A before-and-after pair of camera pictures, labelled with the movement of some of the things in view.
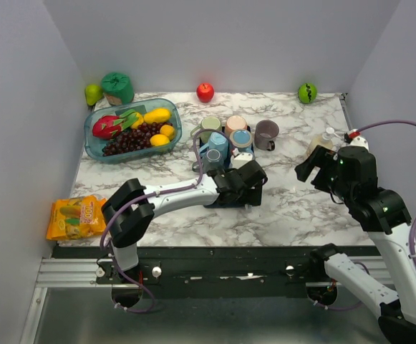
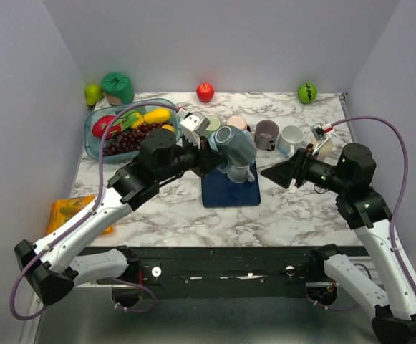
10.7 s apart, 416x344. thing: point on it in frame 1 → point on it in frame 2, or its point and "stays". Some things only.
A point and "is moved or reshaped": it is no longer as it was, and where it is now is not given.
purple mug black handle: x=265 y=131 stays
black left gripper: x=252 y=196 → x=209 y=158
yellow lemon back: x=168 y=130 stays
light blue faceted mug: x=218 y=141 → x=223 y=167
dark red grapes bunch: x=132 y=140 stays
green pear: x=93 y=92 stays
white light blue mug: x=248 y=208 → x=291 y=135
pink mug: x=235 y=122 stays
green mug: x=209 y=122 stays
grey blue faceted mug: x=213 y=160 is moved or reshaped
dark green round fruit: x=117 y=88 stays
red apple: x=205 y=92 stays
